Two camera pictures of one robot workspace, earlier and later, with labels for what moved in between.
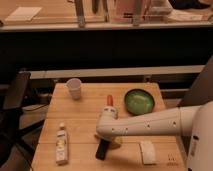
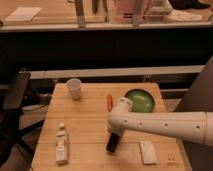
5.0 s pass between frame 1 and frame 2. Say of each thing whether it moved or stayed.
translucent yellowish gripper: moved
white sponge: stayed
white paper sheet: stayed
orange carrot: stayed
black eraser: moved
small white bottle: stayed
